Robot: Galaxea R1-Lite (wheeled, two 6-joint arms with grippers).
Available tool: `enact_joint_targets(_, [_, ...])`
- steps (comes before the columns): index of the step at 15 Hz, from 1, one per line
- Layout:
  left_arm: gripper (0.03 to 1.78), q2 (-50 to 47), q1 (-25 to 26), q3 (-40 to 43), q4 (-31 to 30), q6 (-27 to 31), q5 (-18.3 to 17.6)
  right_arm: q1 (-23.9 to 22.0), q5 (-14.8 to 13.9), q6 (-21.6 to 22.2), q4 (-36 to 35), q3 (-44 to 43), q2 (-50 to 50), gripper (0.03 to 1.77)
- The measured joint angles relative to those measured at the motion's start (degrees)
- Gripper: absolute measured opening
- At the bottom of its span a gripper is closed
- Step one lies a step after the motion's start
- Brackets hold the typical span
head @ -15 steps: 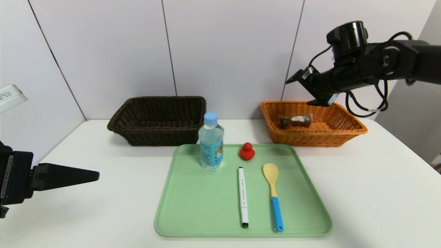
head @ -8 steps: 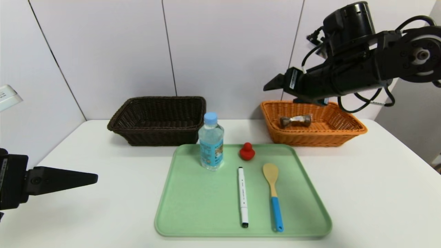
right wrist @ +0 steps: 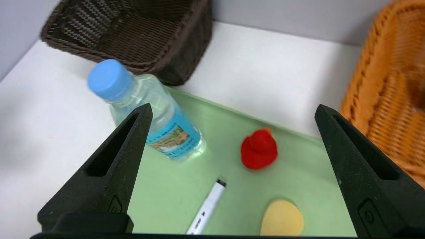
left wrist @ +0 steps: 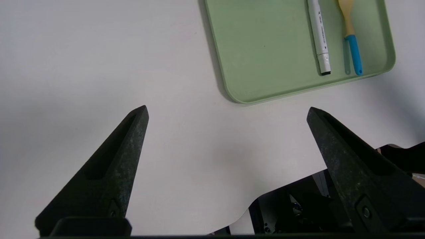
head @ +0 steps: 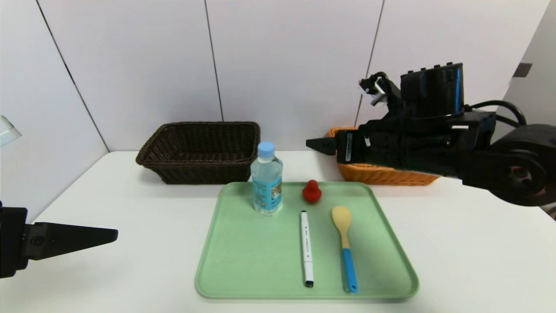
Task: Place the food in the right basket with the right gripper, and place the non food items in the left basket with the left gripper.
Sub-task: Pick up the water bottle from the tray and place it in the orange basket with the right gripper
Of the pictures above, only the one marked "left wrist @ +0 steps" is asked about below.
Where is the white marker pen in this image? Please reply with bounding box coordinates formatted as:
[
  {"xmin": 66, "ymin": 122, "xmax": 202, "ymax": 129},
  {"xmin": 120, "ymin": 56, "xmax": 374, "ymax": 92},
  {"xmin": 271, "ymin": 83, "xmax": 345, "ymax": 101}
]
[{"xmin": 307, "ymin": 0, "xmax": 331, "ymax": 76}]

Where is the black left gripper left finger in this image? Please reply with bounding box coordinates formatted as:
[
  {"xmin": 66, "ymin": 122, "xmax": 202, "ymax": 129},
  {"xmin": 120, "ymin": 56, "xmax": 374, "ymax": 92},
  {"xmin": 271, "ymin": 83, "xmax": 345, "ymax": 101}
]
[{"xmin": 35, "ymin": 105, "xmax": 149, "ymax": 235}]

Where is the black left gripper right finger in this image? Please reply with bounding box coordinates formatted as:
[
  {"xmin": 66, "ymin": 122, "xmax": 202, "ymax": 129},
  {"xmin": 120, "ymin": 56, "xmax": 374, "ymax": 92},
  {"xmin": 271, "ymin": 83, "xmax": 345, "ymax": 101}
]
[{"xmin": 306, "ymin": 107, "xmax": 425, "ymax": 233}]

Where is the light green plastic tray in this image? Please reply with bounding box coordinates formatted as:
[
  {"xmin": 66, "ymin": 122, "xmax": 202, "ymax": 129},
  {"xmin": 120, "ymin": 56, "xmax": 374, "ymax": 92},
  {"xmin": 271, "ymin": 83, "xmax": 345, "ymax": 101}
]
[{"xmin": 204, "ymin": 0, "xmax": 396, "ymax": 105}]

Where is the yellow spoon with blue handle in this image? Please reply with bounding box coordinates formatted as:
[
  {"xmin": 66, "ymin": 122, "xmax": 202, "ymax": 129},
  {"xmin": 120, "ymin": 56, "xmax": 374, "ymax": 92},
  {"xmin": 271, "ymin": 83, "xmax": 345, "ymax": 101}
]
[{"xmin": 337, "ymin": 0, "xmax": 363, "ymax": 76}]

